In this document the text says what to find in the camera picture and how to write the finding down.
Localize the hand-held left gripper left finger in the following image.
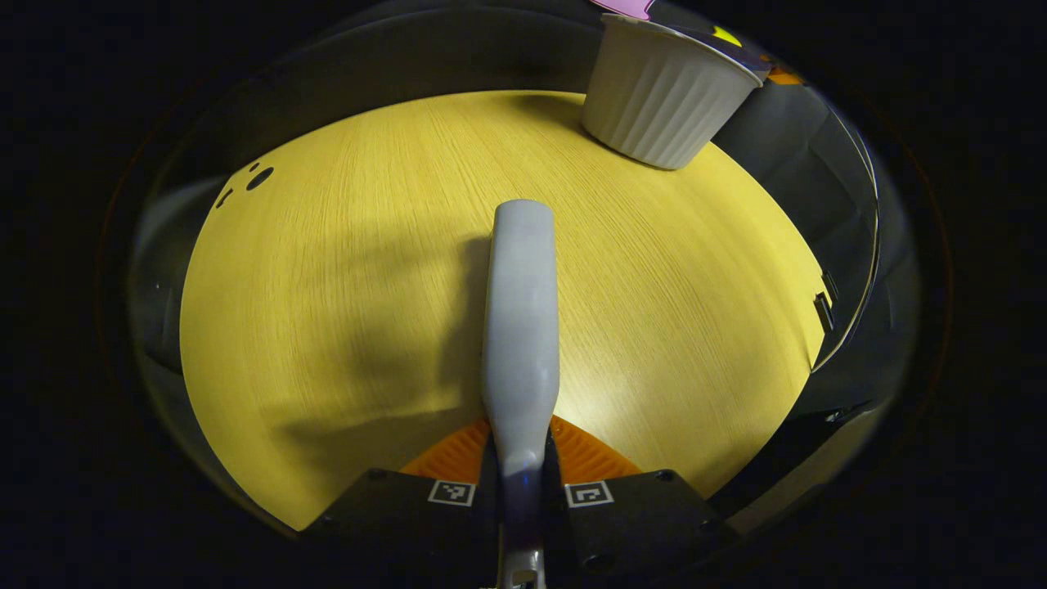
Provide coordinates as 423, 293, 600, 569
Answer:
301, 418, 500, 575

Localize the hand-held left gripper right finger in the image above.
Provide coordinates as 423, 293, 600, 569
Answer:
542, 414, 739, 579

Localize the white ribbed garbage bin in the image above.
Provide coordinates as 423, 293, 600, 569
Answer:
581, 14, 766, 171

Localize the wooden desktop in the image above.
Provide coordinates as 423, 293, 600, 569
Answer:
178, 90, 827, 531

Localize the thin white cable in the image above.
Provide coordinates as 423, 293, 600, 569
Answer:
812, 110, 883, 373

